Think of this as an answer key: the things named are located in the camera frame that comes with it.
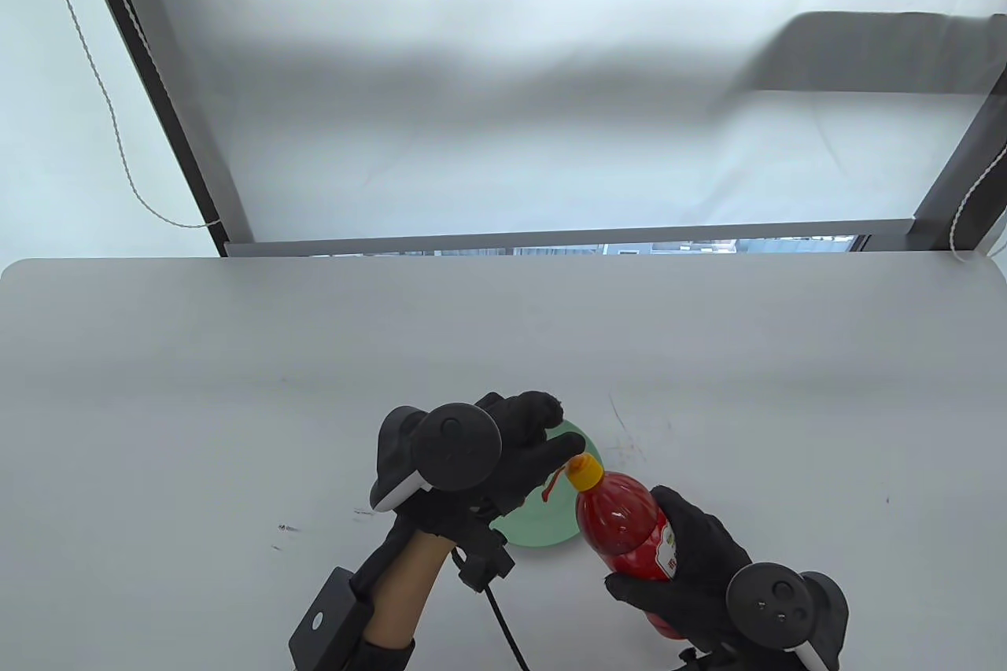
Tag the person's left hand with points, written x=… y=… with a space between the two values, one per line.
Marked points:
x=527 y=459

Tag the person's right hand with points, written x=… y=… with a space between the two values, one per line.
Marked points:
x=700 y=553

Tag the black white hand controller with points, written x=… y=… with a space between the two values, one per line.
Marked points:
x=459 y=448
x=767 y=606

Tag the green plate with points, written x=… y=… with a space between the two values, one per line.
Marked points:
x=551 y=525

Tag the red ketchup bottle yellow cap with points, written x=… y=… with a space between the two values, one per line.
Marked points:
x=617 y=521

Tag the person's left forearm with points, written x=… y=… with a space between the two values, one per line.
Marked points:
x=405 y=584

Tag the red ketchup squiggle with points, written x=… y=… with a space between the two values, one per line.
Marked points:
x=551 y=486

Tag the small black left glove connector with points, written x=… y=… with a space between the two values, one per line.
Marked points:
x=484 y=565

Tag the white roller blind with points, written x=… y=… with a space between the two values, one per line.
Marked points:
x=511 y=152

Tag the grey blind bottom rail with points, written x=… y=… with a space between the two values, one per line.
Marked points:
x=551 y=238

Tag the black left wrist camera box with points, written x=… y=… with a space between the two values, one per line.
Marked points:
x=326 y=620

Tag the dark window frame post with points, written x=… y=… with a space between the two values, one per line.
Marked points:
x=956 y=183
x=220 y=199

